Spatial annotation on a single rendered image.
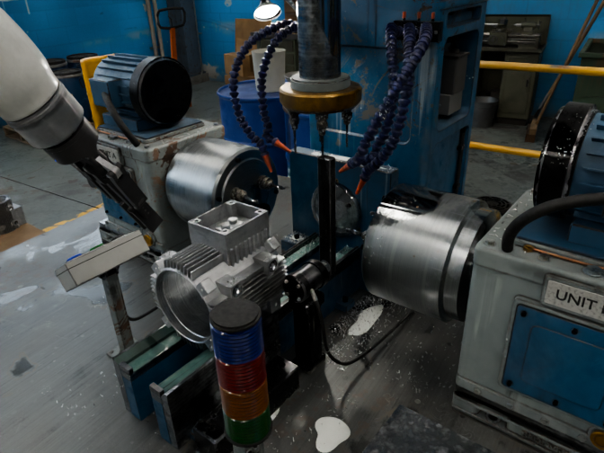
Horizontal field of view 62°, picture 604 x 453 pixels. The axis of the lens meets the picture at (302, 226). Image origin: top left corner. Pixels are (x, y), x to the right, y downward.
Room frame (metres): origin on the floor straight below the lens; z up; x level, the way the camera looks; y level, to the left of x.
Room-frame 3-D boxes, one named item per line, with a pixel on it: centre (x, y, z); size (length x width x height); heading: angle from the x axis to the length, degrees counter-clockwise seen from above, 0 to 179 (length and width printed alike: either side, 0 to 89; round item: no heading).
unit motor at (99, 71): (1.45, 0.49, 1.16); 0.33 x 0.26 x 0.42; 51
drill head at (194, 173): (1.30, 0.25, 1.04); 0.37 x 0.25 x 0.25; 51
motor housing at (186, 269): (0.84, 0.17, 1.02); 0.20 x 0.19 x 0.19; 142
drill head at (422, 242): (0.87, -0.28, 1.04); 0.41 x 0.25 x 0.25; 51
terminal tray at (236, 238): (0.87, 0.14, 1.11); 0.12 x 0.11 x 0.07; 142
